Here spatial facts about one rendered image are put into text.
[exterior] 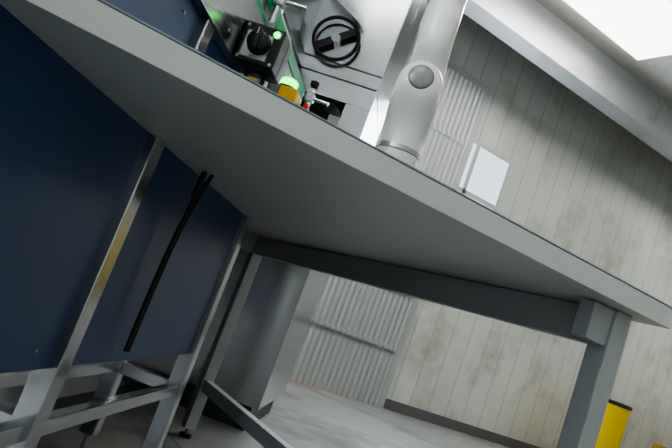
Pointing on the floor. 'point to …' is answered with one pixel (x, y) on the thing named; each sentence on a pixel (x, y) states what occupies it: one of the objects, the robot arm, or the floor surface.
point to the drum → (613, 425)
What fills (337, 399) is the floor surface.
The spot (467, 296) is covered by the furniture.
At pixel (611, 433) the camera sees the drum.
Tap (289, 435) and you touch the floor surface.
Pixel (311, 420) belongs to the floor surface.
